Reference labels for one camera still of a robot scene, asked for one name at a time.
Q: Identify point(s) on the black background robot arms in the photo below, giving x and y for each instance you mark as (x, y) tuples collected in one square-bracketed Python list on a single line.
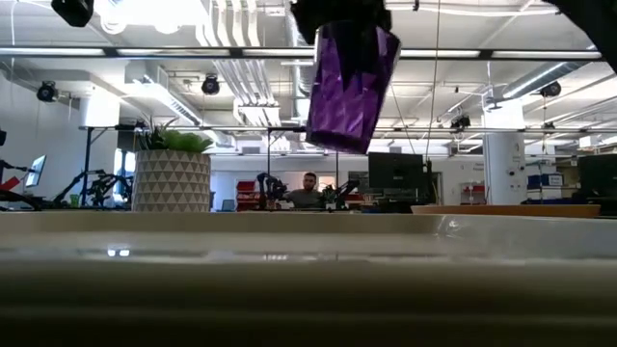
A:
[(103, 185)]

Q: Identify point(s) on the black metal stand frame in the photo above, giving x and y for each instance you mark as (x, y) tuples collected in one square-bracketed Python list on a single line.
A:
[(269, 144), (87, 159)]

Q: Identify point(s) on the black background robot arm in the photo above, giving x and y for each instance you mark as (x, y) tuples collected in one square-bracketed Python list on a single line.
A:
[(270, 185), (340, 193)]

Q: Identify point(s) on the purple faceted plastic cup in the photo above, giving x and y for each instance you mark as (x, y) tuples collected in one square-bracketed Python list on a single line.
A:
[(347, 111)]

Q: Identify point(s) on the triangle-patterned planter pot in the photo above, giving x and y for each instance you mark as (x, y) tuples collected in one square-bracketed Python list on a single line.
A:
[(171, 183)]

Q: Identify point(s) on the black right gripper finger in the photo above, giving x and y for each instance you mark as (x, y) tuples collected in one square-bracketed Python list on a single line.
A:
[(356, 10), (303, 19)]

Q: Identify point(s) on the beige plastic tray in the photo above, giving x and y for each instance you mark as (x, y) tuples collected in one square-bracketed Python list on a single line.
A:
[(308, 289)]

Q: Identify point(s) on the green potted plant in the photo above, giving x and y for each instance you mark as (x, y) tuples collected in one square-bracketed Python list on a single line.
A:
[(185, 141)]

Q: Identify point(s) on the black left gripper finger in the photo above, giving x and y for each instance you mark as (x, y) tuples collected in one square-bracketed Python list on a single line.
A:
[(73, 10)]

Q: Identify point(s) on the blue storage bins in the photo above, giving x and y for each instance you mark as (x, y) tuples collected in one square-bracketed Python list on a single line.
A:
[(544, 180)]

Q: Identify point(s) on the shelf with red bins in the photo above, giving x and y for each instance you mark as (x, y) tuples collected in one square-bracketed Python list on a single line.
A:
[(473, 193)]

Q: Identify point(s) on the person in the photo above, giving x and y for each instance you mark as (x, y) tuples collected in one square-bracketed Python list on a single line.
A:
[(304, 197)]

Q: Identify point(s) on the black computer monitor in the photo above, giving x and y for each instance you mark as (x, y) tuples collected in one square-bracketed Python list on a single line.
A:
[(598, 176), (395, 171)]

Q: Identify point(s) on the white round column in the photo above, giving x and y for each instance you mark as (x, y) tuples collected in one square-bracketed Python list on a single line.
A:
[(504, 164)]

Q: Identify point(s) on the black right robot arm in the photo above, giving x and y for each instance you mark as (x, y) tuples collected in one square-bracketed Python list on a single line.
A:
[(600, 24)]

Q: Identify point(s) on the orange round plate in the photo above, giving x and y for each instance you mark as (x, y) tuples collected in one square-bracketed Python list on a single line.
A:
[(506, 211)]

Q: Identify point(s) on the red storage bins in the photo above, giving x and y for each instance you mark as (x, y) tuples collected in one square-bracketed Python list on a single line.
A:
[(246, 190)]

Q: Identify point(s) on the overhead metal frame bar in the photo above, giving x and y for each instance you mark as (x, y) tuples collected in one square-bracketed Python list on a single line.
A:
[(193, 52)]

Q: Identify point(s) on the lit tilted computer monitor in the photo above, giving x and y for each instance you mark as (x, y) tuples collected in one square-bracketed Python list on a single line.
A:
[(35, 172)]

